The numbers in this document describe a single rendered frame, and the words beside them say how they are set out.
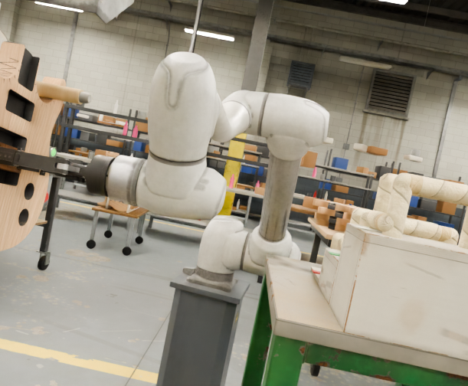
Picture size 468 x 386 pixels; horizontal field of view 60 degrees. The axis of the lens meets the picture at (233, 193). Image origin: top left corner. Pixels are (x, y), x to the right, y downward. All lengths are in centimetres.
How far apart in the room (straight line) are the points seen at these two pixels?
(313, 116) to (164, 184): 61
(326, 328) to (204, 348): 97
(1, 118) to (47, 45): 1302
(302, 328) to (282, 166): 67
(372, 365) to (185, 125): 51
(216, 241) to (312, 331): 91
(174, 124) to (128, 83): 1207
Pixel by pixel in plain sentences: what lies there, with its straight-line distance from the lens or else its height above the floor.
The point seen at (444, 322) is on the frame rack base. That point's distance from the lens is 78.
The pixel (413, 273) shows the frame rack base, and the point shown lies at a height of 105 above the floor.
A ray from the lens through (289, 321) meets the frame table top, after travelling 73.
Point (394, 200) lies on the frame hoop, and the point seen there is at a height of 116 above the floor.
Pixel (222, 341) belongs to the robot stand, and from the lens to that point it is 164.
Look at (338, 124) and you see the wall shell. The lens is 1222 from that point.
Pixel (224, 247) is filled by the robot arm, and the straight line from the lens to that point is 159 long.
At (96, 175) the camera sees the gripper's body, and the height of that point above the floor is 110.
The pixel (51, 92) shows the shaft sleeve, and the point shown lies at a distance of 99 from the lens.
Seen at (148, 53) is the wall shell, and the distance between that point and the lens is 1277.
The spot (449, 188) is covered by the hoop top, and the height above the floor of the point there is 120.
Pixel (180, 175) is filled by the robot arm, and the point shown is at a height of 113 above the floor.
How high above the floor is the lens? 116
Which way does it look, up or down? 3 degrees down
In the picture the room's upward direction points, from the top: 11 degrees clockwise
